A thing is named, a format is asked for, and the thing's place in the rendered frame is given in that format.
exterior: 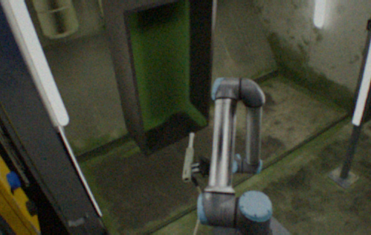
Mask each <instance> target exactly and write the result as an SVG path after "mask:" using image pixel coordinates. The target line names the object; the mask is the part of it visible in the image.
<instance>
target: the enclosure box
mask: <svg viewBox="0 0 371 235"><path fill-rule="evenodd" d="M101 3H102V9H103V15H104V22H105V24H106V30H107V32H106V33H107V37H108V40H109V45H110V48H109V49H110V53H111V55H112V62H113V65H114V66H113V69H114V74H115V77H116V81H117V87H118V94H119V98H120V103H121V107H122V110H123V116H124V120H125V124H126V129H127V131H128V132H129V135H131V136H132V138H133V140H134V141H135V143H136V144H137V145H138V147H139V148H140V150H141V152H142V153H143V154H144V155H145V156H146V157H147V156H148V155H152V154H154V153H156V152H158V151H160V150H162V149H163V148H165V147H168V146H169V145H171V144H174V143H175V142H177V141H180V140H183V139H185V138H186V137H188V136H190V133H193V134H194V133H196V132H198V131H200V130H202V129H204V128H206V127H208V121H209V111H210V91H211V80H212V70H213V52H214V42H215V41H214V32H215V21H216V3H217V2H216V0H101Z"/></svg>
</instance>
